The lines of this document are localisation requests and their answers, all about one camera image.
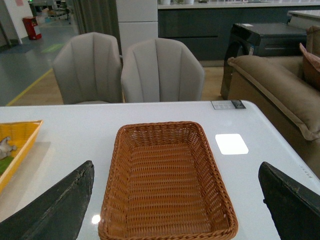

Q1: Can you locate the red bin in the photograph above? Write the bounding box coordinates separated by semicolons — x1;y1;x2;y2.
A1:
22;16;42;40

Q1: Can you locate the brown sofa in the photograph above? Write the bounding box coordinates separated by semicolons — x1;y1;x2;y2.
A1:
227;25;320;176

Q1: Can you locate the left grey upholstered chair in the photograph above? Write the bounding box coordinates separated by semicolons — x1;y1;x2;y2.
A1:
52;32;123;105

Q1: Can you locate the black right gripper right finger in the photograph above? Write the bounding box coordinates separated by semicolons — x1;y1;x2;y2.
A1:
258;161;320;240

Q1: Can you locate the dark kitchen counter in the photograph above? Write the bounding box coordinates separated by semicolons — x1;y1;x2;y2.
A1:
157;0;320;61

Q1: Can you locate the brown wicker basket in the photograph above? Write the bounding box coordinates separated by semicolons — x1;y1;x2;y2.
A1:
98;121;238;240

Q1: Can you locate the black side cabinet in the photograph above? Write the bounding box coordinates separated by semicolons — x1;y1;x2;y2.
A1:
220;23;307;99

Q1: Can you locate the panda toy figure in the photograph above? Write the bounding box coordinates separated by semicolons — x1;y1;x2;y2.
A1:
0;136;17;160

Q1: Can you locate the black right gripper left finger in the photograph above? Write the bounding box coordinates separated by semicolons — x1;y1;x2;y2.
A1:
0;160;95;240

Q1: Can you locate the table label sticker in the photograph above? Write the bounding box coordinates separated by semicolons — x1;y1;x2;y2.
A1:
211;100;246;110

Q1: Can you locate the grey upholstered chair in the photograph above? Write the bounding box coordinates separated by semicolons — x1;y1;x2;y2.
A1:
52;32;123;105
121;38;205;103

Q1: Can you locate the yellow woven basket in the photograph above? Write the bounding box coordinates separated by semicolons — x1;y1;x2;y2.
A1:
0;120;43;191

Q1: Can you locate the right grey upholstered chair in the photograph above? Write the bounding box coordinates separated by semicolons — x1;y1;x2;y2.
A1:
121;38;205;103

